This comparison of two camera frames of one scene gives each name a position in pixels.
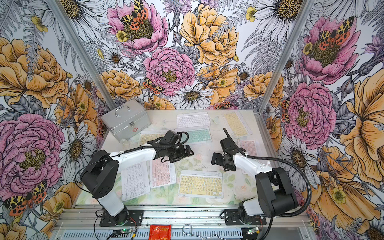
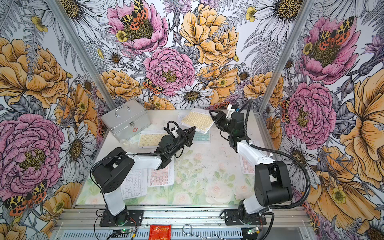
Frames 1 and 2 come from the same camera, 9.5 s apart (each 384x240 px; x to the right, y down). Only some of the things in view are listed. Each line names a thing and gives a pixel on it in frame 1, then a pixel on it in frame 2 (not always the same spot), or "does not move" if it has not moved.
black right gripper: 219,157 → 220,115
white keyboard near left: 135,181 does not move
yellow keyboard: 145,137 does not move
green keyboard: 197,135 does not move
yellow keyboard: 208,184 → 202,119
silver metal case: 127,120 does not move
